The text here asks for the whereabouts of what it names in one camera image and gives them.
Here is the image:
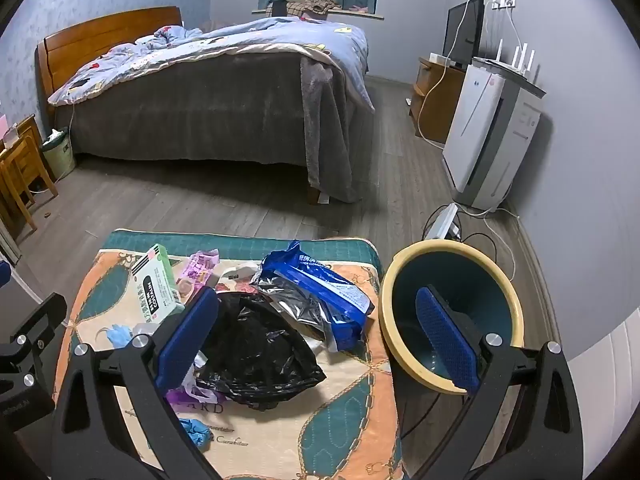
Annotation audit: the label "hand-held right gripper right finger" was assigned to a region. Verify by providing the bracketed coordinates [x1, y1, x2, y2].
[415, 285, 586, 480]

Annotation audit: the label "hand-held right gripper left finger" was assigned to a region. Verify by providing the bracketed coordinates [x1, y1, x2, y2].
[52, 287, 221, 480]

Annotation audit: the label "yellow rimmed teal trash bin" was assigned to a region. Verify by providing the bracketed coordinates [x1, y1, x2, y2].
[379, 240, 525, 396]

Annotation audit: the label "green white cardboard box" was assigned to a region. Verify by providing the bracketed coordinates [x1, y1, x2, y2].
[131, 244, 185, 323]

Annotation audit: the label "pink snack wrapper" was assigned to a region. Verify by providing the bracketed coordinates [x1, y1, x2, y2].
[174, 250, 221, 306]

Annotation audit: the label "black plastic bag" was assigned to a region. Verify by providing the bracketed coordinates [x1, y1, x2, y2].
[192, 290, 327, 411]

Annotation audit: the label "blue foil packet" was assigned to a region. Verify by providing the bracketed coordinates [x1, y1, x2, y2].
[250, 241, 376, 352]

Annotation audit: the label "purple wrapper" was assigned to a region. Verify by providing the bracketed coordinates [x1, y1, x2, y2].
[165, 382, 226, 406]

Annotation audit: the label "white black wrapper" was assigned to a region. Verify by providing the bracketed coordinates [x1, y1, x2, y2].
[217, 261, 263, 293]

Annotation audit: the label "wooden nightstand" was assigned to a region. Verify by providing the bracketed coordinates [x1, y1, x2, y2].
[0, 115, 58, 241]

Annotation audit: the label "white power strip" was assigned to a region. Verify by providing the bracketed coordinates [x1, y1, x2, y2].
[425, 203, 461, 240]

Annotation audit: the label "small pale green bin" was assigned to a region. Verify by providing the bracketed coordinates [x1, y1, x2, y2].
[40, 127, 77, 181]

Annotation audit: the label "printed teal orange mat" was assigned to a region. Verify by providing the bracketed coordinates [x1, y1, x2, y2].
[52, 230, 401, 480]

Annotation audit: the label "white air purifier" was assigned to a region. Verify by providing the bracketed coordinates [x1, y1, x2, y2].
[442, 57, 546, 211]

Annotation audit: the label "grey bedspread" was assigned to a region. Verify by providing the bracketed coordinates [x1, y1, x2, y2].
[52, 52, 368, 206]

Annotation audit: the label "wooden cabinet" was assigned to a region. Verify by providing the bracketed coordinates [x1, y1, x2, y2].
[410, 56, 466, 146]

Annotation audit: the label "wooden bed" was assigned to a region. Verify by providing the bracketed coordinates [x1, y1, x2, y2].
[35, 6, 376, 206]

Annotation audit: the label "white router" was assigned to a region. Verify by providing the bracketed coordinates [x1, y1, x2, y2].
[472, 37, 538, 81]

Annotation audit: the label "flat white box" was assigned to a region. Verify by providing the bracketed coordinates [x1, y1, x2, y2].
[429, 52, 468, 68]

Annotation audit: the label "light blue printed quilt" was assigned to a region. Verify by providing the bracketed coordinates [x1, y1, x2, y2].
[47, 16, 376, 111]

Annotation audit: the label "black monitor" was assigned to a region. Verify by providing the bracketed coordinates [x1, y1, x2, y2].
[444, 0, 486, 68]

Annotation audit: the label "window sill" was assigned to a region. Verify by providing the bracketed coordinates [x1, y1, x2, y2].
[251, 8, 386, 20]

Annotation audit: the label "checked cloth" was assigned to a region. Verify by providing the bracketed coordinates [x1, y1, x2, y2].
[272, 0, 342, 18]

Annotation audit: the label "black cables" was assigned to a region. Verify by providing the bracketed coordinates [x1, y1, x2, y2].
[425, 205, 516, 281]

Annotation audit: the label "long white cable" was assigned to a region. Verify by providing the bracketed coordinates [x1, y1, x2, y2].
[415, 0, 481, 141]

